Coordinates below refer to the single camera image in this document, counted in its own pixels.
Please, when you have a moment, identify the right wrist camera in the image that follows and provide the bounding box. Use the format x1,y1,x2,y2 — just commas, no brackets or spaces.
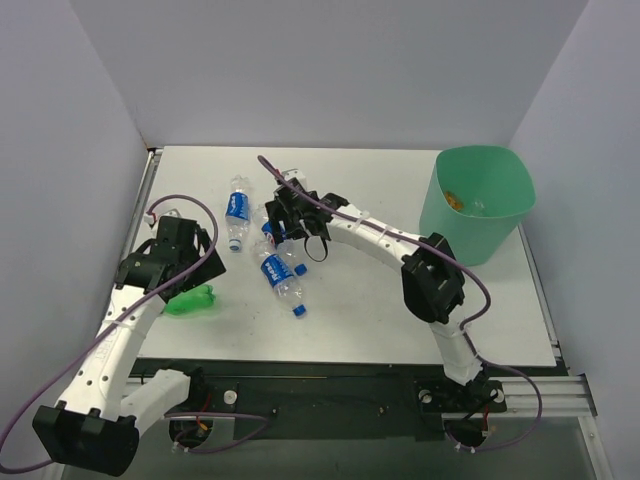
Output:
281,168,307,189

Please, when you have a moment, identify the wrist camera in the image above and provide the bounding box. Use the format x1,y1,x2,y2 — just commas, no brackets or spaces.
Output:
281,168,307,189
143,204,182,226

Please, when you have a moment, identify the orange juice bottle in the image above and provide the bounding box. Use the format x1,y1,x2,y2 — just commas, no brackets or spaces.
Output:
444,191,464,212

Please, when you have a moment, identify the green plastic bottle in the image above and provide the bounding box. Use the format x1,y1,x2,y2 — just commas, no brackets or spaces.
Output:
164,284,216,316

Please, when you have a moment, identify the green plastic bin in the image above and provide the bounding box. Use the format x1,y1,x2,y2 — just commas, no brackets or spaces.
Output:
419,145,536,267

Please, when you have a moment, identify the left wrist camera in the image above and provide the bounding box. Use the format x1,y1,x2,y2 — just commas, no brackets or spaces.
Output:
143,204,182,226

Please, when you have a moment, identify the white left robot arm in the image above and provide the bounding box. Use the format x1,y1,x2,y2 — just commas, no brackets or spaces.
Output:
32,216,226,476

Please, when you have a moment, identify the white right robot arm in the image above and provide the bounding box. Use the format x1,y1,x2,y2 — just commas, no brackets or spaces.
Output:
266,186,483,409

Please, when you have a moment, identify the aluminium rail right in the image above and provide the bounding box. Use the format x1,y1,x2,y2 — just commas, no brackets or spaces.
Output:
499,375,597,418

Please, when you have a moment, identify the pepsi bottle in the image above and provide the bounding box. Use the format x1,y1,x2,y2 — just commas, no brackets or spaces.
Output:
251,239,307,318
225,175,251,253
253,204,308,276

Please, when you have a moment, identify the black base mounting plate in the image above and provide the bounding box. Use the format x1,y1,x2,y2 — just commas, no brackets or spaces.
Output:
131,359,507,445

